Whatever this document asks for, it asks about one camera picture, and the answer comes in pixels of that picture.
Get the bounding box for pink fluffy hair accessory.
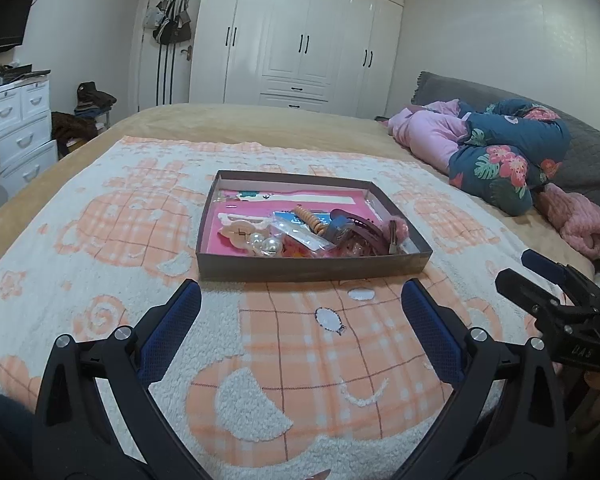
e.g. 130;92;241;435
381;216;410;255

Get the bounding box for maroon hair clip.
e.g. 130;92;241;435
329;209;389;257

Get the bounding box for orange spiral hair tie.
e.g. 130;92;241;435
293;204;330;236

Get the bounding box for clear pearl ball ornament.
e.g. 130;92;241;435
247;232;284;257

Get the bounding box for white bedroom door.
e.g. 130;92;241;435
129;0;201;113

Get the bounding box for pink knitted cloth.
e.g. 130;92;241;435
534;183;600;261

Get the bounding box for grey headboard cushion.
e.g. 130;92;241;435
412;72;600;216

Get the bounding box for blue floral quilt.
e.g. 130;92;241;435
449;99;571;217

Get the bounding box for pink quilt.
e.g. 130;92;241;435
386;99;468;174

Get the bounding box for tan bedspread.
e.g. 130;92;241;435
0;103;600;286

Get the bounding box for cream hair claw clip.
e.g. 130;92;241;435
218;212;272;249

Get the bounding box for brown cardboard tray pink inside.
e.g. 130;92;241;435
196;170;432;282

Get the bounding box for dark clothes pile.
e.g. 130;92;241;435
52;81;117;158

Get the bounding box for white drawer cabinet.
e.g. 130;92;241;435
0;75;58;198

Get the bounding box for white wardrobe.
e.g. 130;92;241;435
176;0;404;119

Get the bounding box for bags hanging on door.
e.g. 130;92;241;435
143;0;193;46

